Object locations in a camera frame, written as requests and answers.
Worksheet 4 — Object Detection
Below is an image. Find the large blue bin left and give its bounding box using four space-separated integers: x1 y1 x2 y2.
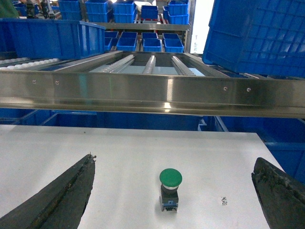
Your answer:
0 19 105 60

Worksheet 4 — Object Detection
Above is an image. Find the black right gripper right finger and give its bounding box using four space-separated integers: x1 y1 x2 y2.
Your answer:
251 157 305 229

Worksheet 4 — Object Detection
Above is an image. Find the steel roller shelf rack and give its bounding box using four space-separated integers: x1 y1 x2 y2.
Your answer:
0 51 305 118

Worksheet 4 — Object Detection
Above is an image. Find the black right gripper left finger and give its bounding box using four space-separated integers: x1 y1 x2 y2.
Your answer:
0 154 95 229

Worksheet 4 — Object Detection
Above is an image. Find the large blue bin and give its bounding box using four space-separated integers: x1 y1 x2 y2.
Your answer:
202 0 305 77
0 19 105 60

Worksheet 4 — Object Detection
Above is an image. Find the large blue bin right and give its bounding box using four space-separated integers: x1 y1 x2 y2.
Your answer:
202 0 305 77

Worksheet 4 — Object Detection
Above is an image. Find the green mushroom push button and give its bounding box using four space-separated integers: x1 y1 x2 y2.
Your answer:
159 168 183 211

